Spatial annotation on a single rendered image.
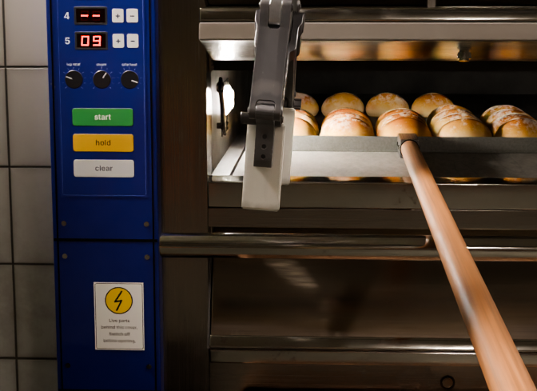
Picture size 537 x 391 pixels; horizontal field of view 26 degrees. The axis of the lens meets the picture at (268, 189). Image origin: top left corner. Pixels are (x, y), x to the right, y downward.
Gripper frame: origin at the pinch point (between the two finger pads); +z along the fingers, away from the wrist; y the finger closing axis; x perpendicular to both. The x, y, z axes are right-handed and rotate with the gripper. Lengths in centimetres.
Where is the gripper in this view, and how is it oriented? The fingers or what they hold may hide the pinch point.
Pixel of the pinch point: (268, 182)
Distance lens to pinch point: 99.4
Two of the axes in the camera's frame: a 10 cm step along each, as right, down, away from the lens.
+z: -0.7, 9.8, 1.6
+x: 9.9, 0.9, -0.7
